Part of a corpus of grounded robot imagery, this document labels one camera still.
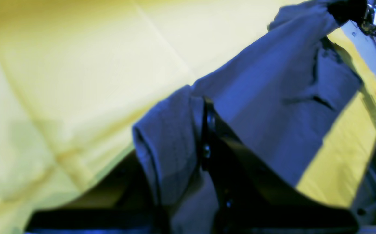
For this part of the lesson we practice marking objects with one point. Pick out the yellow table cloth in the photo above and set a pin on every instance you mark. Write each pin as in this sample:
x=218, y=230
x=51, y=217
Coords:
x=77, y=75

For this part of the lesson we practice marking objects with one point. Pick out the grey-blue T-shirt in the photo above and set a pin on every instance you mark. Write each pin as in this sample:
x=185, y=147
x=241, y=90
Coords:
x=280, y=96

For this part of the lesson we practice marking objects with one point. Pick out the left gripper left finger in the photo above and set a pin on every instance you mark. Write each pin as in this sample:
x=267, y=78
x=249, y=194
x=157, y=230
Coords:
x=121, y=203

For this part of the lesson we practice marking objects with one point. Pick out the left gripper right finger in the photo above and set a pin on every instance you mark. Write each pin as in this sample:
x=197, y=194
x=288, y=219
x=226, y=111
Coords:
x=252, y=198

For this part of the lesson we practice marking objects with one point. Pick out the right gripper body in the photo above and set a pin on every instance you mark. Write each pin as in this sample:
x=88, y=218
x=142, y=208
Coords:
x=362, y=12

